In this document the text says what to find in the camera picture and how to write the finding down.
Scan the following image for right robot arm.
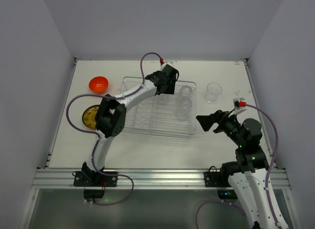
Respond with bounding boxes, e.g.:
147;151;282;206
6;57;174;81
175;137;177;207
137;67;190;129
196;110;288;229

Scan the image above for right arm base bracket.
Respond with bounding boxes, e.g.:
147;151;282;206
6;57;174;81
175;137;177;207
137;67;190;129
203;166;238;200

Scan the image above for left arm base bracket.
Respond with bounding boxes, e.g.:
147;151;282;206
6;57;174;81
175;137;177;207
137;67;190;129
72;171;118;202

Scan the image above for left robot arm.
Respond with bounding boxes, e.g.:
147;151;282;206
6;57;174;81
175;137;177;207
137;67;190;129
81;65;179;186

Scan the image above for aluminium mounting rail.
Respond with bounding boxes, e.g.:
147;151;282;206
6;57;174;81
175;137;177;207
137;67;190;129
31;167;291;190

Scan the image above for clear plastic dish rack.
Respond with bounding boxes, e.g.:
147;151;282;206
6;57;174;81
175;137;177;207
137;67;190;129
123;80;197;138

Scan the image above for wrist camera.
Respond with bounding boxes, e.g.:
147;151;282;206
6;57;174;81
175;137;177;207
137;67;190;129
229;98;246;117
161;61;174;66

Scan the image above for clear glass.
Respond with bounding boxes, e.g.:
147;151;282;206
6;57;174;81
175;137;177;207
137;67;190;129
154;94;169;105
179;85;193;98
175;98;192;120
205;82;222;103

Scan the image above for yellow patterned plate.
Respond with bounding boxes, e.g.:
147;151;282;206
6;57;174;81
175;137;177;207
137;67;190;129
82;105;99;130

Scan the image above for orange bowl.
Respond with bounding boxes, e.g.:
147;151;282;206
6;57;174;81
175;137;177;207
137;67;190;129
89;76;109;94

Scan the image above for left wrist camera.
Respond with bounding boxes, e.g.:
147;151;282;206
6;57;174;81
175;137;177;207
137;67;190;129
161;61;174;66

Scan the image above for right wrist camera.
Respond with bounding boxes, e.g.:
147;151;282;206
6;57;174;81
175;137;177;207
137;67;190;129
229;98;246;117

